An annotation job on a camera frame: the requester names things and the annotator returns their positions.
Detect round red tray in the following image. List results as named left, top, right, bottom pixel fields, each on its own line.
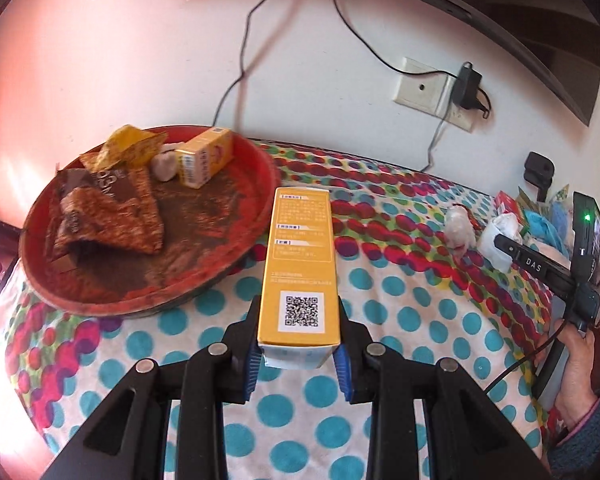
left=19, top=125, right=283, bottom=318

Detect black power adapter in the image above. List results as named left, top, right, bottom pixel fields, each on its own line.
left=455, top=61, right=483, bottom=109

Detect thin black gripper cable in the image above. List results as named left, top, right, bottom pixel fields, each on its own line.
left=481, top=317, right=566, bottom=396

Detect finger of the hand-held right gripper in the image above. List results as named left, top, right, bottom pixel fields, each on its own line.
left=493, top=233, right=522, bottom=264

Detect white power wall socket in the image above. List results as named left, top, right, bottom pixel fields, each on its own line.
left=442, top=102, right=477, bottom=133

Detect blue cloth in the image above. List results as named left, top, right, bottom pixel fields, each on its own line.
left=522, top=205, right=573, bottom=256

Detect white coax wall socket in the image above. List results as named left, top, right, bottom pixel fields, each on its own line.
left=392, top=56, right=460, bottom=111

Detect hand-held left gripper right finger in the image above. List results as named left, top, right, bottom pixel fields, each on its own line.
left=332, top=297, right=551, bottom=480

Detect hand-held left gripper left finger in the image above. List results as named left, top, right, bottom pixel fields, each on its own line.
left=40, top=295, right=263, bottom=480

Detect polka dot blanket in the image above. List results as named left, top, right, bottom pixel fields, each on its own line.
left=0, top=137, right=581, bottom=480

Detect long yellow carton box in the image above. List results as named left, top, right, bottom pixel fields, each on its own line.
left=256, top=187, right=342, bottom=372

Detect yellow snack packet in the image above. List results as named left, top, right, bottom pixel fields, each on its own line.
left=79, top=125, right=168, bottom=173

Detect small yellow carton box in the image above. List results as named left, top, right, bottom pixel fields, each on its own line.
left=175, top=127, right=234, bottom=190

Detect brown chocolate snack packet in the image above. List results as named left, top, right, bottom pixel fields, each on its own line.
left=45, top=165, right=166, bottom=261

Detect person's right forearm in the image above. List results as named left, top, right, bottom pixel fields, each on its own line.
left=547, top=385, right=600, bottom=480

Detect red and green box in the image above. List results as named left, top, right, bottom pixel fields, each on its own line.
left=495, top=191, right=521, bottom=216

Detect black desk clamp mount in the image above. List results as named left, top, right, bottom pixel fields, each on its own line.
left=524, top=151, right=556, bottom=203

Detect person's right hand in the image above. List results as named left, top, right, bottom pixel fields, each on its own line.
left=554, top=327, right=598, bottom=431

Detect green and yellow packet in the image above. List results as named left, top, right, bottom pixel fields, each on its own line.
left=517, top=185, right=572, bottom=211

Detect black plug cable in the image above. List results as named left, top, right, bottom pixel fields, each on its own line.
left=330, top=0, right=461, bottom=81

